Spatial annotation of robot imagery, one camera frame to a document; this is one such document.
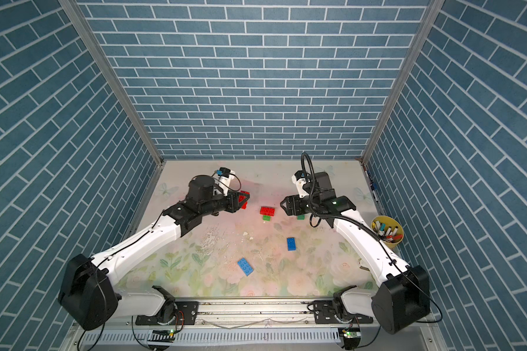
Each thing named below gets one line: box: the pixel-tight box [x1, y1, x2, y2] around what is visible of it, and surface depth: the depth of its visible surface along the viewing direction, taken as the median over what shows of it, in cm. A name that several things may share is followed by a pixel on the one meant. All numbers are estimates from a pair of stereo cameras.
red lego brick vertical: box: [238, 190, 251, 210], surface depth 78 cm
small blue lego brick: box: [286, 236, 297, 251], surface depth 90 cm
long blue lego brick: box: [237, 257, 254, 277], surface depth 84 cm
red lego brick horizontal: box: [259, 206, 276, 217], surface depth 98 cm
